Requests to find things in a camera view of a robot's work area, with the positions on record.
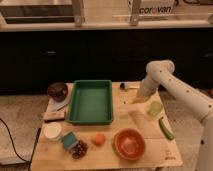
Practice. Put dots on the yellow banana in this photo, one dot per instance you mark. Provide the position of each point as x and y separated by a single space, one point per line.
134 101

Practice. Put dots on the red bowl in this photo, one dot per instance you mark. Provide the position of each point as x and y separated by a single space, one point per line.
129 144

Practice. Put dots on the light green cup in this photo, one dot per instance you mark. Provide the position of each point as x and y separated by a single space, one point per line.
155 108

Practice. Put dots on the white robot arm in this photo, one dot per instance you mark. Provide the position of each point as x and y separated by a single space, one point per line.
161 73

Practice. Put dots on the white caravan box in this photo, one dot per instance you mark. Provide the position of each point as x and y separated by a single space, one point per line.
156 7

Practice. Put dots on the green cucumber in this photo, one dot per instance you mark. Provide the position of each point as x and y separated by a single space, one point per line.
165 130

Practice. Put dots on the dark brown bowl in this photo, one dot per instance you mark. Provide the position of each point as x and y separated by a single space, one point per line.
57 91

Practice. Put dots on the knife on board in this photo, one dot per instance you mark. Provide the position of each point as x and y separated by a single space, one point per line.
60 107

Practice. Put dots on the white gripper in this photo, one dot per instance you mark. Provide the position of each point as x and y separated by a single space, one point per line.
144 93

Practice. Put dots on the black-headed brush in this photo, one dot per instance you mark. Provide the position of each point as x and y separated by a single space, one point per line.
126 86

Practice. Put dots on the orange fruit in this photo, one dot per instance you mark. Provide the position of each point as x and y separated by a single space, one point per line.
98 139

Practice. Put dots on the dark grape bunch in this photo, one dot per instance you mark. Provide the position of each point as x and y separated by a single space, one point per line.
79 150

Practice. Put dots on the wooden block brush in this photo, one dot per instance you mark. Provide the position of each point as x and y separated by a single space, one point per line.
53 116

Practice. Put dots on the teal sponge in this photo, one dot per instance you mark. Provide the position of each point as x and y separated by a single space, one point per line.
69 140

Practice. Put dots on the green plastic tray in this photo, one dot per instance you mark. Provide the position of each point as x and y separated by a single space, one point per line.
91 103

